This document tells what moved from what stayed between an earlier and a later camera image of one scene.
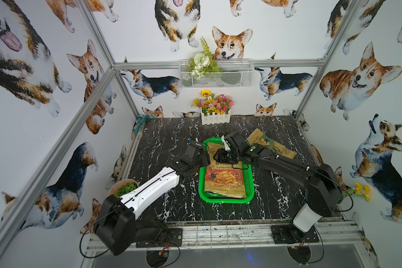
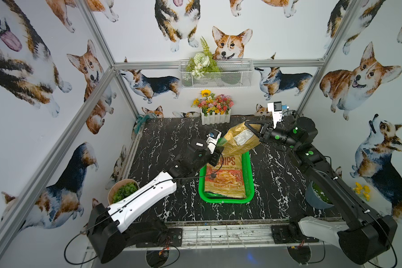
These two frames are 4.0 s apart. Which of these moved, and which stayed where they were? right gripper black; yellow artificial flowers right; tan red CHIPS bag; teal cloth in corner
Moved: right gripper black
Stayed: yellow artificial flowers right; tan red CHIPS bag; teal cloth in corner
